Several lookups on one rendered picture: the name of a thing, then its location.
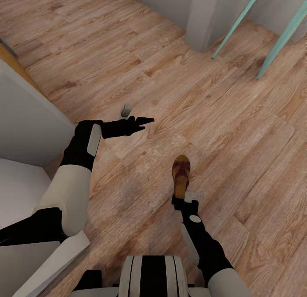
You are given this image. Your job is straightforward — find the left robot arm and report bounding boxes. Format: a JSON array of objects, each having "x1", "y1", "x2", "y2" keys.
[{"x1": 0, "y1": 103, "x2": 155, "y2": 297}]

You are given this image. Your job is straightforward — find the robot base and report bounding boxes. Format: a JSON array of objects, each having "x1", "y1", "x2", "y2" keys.
[{"x1": 67, "y1": 270, "x2": 212, "y2": 297}]

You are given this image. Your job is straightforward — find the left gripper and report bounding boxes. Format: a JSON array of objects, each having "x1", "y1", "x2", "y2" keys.
[{"x1": 112, "y1": 116, "x2": 155, "y2": 137}]

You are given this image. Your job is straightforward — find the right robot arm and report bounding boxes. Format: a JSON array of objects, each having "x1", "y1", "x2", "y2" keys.
[{"x1": 171, "y1": 192, "x2": 254, "y2": 297}]

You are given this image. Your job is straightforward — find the robot trunk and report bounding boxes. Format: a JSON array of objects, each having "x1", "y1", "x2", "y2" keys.
[{"x1": 119, "y1": 256, "x2": 189, "y2": 297}]

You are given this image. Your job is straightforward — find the sandal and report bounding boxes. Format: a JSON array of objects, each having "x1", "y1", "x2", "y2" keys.
[{"x1": 172, "y1": 155, "x2": 191, "y2": 199}]

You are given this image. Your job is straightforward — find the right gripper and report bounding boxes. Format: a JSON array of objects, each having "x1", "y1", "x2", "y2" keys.
[{"x1": 171, "y1": 194, "x2": 199, "y2": 213}]

